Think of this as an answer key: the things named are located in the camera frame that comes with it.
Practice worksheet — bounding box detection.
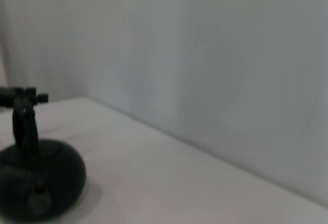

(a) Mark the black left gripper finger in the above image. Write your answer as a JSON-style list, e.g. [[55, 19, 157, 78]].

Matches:
[[0, 87, 49, 107]]

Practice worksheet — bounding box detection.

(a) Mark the black round teapot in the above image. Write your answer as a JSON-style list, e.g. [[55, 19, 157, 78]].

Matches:
[[0, 97, 87, 222]]

